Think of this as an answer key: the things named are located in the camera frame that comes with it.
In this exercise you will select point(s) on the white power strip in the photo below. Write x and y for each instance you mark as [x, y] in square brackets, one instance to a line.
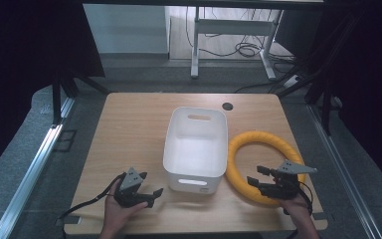
[292, 81]

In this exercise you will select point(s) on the white plastic basket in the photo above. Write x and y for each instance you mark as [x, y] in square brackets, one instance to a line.
[196, 149]

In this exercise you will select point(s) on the dark curtain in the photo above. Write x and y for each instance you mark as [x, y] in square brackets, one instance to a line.
[374, 83]
[20, 66]

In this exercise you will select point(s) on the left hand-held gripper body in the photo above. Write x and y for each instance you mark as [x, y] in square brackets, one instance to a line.
[131, 181]

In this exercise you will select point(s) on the black metal stand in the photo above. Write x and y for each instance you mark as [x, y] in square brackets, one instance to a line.
[57, 99]
[326, 109]

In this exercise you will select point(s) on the black round table grommet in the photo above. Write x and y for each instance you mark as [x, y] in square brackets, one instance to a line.
[227, 106]

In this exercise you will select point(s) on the aluminium floor rail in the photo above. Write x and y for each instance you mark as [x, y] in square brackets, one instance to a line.
[341, 169]
[30, 179]

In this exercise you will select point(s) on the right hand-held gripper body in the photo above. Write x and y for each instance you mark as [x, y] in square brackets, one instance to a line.
[286, 181]

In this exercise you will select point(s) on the white metal desk frame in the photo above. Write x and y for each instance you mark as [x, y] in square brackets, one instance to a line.
[232, 27]

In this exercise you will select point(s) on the person's left hand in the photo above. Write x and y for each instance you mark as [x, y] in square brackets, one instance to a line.
[117, 212]

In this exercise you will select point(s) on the dark floor hatch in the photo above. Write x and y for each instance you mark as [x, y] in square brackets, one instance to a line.
[65, 141]

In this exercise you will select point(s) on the person's right hand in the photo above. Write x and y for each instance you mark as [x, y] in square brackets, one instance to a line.
[296, 207]

